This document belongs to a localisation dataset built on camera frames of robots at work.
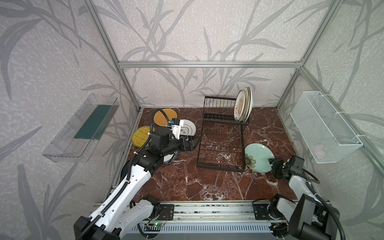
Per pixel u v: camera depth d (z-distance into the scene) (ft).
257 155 3.00
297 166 2.20
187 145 2.04
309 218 1.36
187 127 3.55
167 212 2.40
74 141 2.11
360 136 1.96
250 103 2.42
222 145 3.25
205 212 2.47
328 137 2.05
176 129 2.10
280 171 2.27
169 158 3.02
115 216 1.31
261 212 2.42
